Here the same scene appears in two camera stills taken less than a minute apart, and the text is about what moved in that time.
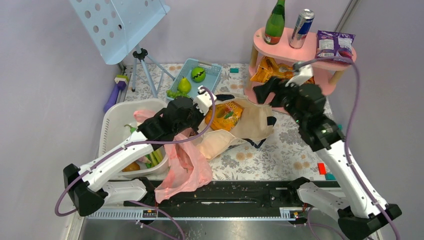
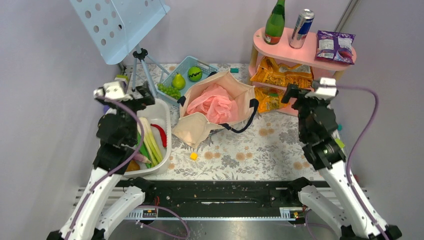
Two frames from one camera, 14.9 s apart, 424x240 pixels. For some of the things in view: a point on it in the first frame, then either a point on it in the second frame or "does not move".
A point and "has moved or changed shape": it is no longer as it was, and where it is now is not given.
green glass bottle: [275, 24] does not move
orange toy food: [133, 166] does not move
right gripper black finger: [262, 91] to [292, 91]
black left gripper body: [196, 118] to [129, 114]
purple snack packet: [331, 44] does not move
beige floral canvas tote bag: [255, 124] to [192, 130]
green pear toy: [184, 86] to [178, 82]
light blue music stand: [118, 26] does not move
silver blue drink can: [301, 29] does not move
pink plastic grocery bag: [187, 165] to [219, 106]
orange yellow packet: [226, 115] has moved or changed shape
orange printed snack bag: [269, 70] does not move
